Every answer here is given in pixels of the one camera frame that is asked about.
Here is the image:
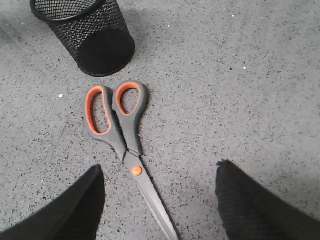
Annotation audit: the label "black mesh pen cup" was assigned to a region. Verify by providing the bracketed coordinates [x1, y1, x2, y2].
[30, 0, 136, 77]

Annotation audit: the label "grey orange scissors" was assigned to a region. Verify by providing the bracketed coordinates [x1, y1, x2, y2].
[84, 80, 179, 240]

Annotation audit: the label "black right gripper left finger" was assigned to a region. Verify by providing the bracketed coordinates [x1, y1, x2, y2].
[0, 164, 105, 240]

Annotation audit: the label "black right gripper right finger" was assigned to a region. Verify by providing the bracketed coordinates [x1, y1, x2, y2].
[215, 160, 320, 240]

